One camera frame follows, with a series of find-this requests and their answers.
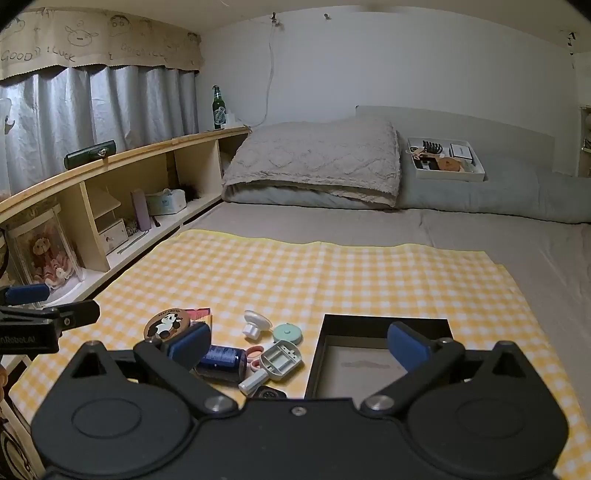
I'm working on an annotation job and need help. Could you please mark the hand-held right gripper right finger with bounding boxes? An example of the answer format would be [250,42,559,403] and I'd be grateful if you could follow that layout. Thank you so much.
[359,320,536,416]

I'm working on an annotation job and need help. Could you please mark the beige textured pillow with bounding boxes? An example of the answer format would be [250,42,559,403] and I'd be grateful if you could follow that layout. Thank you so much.
[222,116,402,208]

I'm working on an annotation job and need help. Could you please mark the grey curtain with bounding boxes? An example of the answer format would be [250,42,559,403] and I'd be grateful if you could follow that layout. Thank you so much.
[0,65,199,199]

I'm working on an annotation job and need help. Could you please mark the white wall cable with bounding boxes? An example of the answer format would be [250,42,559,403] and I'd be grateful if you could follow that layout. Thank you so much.
[252,18,278,128]

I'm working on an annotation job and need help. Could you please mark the mint green tape measure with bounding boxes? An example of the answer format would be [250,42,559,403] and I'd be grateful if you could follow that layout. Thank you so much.
[272,323,303,346]

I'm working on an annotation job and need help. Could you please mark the white orange scissors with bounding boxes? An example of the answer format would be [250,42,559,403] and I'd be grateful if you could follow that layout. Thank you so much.
[245,344,267,374]

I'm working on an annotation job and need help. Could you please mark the wooden bedside shelf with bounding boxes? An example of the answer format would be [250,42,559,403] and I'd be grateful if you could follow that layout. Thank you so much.
[0,126,252,298]

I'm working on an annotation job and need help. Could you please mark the dark green glasses case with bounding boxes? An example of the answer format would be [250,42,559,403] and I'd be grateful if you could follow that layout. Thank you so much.
[65,139,117,171]

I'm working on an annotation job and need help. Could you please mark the white suction knob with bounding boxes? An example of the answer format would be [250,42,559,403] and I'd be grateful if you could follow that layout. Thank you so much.
[244,310,272,341]

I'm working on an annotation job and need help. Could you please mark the yellow checked mat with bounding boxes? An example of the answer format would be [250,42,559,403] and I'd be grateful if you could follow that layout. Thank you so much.
[9,229,578,478]

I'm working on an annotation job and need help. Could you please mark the dark blue bottle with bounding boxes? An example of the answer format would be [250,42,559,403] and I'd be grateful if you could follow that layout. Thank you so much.
[196,344,250,384]

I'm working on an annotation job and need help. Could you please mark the round cork panda coaster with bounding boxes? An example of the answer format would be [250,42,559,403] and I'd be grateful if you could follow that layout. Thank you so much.
[143,308,191,341]

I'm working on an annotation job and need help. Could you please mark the white tissue box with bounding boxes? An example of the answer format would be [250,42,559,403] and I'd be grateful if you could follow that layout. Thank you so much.
[147,188,187,217]

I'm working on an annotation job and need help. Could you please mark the colourful patterned card box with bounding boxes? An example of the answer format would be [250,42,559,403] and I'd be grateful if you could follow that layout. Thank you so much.
[187,307,213,331]

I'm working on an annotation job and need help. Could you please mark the black cardboard box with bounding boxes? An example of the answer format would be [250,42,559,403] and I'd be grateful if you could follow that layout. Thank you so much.
[305,314,455,400]

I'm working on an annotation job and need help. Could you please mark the beige printed valance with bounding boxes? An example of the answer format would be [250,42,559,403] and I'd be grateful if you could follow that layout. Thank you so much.
[0,9,204,80]

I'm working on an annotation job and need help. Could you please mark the small wooden drawer box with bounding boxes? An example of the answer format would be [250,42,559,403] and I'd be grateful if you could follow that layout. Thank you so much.
[99,218,129,256]

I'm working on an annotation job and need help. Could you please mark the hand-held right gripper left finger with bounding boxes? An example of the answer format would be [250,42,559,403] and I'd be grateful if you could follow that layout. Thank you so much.
[60,322,239,418]

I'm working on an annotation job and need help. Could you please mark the pink cylinder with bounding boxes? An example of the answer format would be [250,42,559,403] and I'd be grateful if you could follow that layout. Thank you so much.
[131,190,151,230]

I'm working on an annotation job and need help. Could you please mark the green glass bottle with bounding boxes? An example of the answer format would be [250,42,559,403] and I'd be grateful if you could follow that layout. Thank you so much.
[212,85,230,131]

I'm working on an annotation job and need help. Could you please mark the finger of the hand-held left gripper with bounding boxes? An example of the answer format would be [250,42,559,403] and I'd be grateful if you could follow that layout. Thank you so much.
[0,301,101,331]
[0,283,51,306]

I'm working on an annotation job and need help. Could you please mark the white tray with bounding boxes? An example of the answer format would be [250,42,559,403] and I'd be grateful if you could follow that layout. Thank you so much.
[406,137,486,182]

